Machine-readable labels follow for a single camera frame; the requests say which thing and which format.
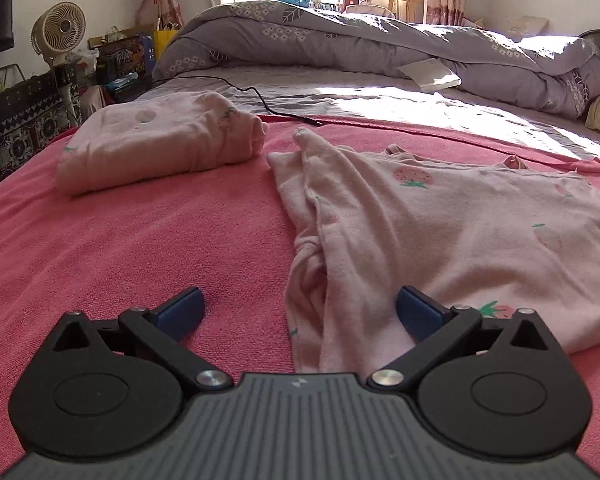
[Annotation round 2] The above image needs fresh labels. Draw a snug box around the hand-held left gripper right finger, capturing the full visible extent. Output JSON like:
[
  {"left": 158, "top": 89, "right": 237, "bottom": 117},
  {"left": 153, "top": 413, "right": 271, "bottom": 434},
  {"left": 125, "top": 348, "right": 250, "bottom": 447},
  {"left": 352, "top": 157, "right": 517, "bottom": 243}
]
[{"left": 366, "top": 285, "right": 556, "bottom": 392}]

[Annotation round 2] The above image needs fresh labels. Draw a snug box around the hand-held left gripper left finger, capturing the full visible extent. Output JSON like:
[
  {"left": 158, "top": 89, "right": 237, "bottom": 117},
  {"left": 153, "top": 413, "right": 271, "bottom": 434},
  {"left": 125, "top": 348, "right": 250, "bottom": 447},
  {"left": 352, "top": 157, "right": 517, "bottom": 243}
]
[{"left": 50, "top": 286, "right": 233, "bottom": 392}]

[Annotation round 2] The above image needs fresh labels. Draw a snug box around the pink strawberry print pajama top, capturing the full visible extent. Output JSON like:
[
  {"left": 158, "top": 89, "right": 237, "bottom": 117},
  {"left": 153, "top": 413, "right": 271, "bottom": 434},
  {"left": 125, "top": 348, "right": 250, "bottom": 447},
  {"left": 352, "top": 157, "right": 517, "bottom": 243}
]
[{"left": 266, "top": 127, "right": 600, "bottom": 376}]

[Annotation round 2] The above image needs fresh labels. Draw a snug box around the pink towel blanket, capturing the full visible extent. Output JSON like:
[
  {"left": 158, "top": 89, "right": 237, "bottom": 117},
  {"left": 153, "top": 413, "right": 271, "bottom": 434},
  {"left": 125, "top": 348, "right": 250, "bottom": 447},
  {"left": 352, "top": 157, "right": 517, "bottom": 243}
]
[{"left": 0, "top": 116, "right": 600, "bottom": 480}]

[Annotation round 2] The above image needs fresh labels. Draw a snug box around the folded pink garment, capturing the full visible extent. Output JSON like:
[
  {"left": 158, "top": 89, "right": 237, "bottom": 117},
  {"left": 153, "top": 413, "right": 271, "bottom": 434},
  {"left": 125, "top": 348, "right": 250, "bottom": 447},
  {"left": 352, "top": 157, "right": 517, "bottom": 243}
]
[{"left": 55, "top": 91, "right": 270, "bottom": 196}]

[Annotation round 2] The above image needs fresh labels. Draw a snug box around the white book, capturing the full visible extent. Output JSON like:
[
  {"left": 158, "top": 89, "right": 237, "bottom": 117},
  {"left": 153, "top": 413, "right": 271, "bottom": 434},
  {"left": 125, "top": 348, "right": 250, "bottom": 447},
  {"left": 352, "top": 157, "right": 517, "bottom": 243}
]
[{"left": 396, "top": 58, "right": 462, "bottom": 93}]

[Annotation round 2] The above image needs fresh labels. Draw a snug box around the black white patterned cloth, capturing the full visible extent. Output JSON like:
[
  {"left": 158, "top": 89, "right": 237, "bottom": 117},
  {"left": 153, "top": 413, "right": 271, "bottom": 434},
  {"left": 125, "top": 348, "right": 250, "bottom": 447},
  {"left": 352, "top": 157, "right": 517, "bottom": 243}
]
[{"left": 0, "top": 62, "right": 98, "bottom": 196}]

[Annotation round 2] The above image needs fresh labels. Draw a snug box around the dark printed gift bag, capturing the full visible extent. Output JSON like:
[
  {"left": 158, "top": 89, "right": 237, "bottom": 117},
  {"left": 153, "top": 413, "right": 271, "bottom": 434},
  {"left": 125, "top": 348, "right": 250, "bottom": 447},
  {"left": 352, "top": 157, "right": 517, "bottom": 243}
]
[{"left": 96, "top": 35, "right": 157, "bottom": 93}]

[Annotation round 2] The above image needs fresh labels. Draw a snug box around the yellow paper bag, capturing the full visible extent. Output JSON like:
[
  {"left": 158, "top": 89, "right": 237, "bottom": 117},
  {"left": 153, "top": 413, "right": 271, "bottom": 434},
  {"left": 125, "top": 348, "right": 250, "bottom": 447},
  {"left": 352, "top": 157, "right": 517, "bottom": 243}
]
[{"left": 153, "top": 29, "right": 180, "bottom": 58}]

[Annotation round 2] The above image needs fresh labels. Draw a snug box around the purple leaf print duvet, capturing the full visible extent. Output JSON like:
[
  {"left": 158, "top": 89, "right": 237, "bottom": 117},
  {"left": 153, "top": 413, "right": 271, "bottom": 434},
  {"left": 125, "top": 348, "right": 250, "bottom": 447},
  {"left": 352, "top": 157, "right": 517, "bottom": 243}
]
[{"left": 151, "top": 0, "right": 600, "bottom": 120}]

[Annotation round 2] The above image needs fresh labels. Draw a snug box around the beige standing fan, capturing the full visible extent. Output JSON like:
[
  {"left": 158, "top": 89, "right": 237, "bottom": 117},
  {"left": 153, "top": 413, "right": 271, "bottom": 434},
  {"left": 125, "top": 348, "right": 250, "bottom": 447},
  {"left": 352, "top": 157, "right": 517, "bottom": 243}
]
[{"left": 30, "top": 1, "right": 87, "bottom": 126}]

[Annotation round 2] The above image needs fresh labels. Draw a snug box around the black charging cable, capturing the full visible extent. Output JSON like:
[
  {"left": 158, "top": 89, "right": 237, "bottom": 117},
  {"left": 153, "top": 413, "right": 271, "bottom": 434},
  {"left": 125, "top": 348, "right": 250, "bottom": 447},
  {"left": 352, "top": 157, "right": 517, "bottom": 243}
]
[{"left": 152, "top": 76, "right": 326, "bottom": 126}]

